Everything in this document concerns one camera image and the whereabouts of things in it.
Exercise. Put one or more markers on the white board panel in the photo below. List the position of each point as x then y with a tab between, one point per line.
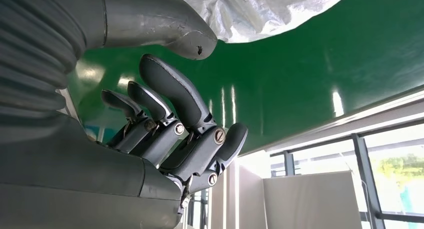
248	201
311	204

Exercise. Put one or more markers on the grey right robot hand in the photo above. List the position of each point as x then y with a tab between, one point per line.
66	187

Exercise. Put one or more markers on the dark metal window frame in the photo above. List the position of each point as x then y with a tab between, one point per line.
362	168

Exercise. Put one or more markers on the aluminium conveyor frame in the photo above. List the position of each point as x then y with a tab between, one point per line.
364	115

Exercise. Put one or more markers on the green conveyor belt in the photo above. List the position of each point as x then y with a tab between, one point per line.
298	75

